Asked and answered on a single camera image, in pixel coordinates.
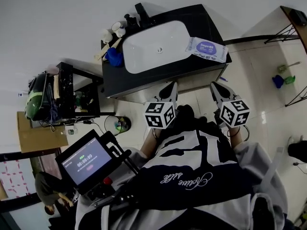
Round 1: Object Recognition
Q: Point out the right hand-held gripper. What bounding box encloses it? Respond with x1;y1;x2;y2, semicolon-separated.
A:
210;81;250;129

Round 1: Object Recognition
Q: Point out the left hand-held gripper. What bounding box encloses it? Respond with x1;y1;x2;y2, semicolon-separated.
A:
143;81;179;130

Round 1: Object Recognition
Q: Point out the white purple wet wipes pack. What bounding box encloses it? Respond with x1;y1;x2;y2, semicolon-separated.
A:
185;36;229;63

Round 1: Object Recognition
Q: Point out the person's left forearm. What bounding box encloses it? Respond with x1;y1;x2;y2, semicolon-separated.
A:
140;127;164;160

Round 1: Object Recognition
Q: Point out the person's right forearm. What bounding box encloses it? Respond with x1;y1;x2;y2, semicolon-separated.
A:
226;126;243;151

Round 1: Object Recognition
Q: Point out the black wrist band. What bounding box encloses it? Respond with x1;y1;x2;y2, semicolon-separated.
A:
227;126;241;138

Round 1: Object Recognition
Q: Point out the white sink basin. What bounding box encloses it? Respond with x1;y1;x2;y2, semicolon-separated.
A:
122;20;193;74

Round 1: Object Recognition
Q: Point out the small blue rag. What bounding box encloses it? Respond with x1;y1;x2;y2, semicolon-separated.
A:
272;74;285;89

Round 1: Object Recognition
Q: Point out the trash bin with bag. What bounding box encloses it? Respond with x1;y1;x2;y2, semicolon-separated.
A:
104;115;132;136

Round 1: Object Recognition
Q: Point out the blue cloth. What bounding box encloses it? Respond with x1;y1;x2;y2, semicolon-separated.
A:
105;47;124;68

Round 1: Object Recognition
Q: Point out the black vanity cabinet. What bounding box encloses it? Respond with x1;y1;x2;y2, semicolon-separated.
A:
101;3;233;99

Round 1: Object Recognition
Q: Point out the wooden brush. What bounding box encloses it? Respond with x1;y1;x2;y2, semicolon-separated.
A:
94;37;123;62

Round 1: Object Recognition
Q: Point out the clear glass cup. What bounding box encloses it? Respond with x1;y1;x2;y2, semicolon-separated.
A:
110;21;126;38

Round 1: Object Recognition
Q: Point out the person's navy white jersey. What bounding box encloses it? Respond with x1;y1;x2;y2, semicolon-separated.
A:
76;104;289;230

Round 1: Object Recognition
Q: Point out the black faucet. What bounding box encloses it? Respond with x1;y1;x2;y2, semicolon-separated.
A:
134;2;154;29

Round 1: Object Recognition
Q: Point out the small white cup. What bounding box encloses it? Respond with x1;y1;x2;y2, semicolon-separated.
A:
101;28;114;44

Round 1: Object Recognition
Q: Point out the black shelf rack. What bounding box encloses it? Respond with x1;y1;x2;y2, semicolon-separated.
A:
56;61;116;119

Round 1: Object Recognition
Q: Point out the black monitor screen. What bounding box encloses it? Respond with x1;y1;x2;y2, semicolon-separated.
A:
55;128;121;196

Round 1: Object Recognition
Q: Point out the black box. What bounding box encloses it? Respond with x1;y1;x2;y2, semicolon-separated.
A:
288;9;307;26

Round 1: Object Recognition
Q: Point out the green black bag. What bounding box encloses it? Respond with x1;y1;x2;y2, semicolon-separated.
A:
24;71;59;122

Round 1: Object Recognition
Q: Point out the cardboard box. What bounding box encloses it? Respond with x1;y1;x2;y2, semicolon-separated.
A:
16;111;70;154

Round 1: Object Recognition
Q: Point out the white sheet with red marks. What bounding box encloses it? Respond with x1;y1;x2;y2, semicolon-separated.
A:
0;159;32;199

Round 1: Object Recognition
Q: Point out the green handled brush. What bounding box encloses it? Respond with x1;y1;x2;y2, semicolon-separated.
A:
277;61;302;74

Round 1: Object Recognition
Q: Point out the black metal frame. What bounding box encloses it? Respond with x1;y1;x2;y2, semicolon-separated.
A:
284;85;307;108

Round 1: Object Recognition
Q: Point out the grey strap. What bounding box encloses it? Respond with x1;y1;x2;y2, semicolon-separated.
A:
263;147;285;184

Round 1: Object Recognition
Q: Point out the wooden table with black frame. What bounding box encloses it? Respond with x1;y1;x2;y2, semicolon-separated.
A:
263;5;307;53

